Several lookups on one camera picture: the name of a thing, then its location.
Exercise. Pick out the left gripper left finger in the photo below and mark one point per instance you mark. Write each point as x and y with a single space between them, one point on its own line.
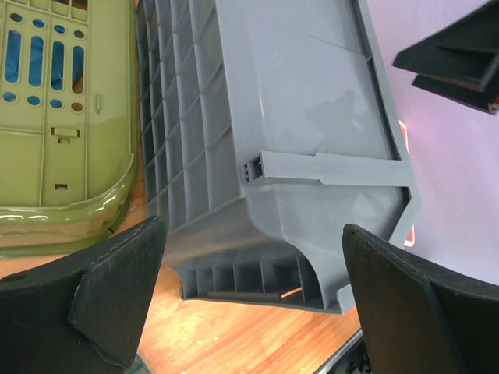
84 312

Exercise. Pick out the blue patterned cloth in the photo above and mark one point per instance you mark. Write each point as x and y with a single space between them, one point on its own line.
43 63

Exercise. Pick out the grey plastic bin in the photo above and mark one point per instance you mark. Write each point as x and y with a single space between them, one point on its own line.
267 126

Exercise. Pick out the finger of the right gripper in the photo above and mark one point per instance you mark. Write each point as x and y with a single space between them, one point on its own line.
480 101
464 53

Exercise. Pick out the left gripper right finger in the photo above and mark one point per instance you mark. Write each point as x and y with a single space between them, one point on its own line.
418 316

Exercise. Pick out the olive green plastic basin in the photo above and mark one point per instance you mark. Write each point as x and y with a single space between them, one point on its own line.
66 178

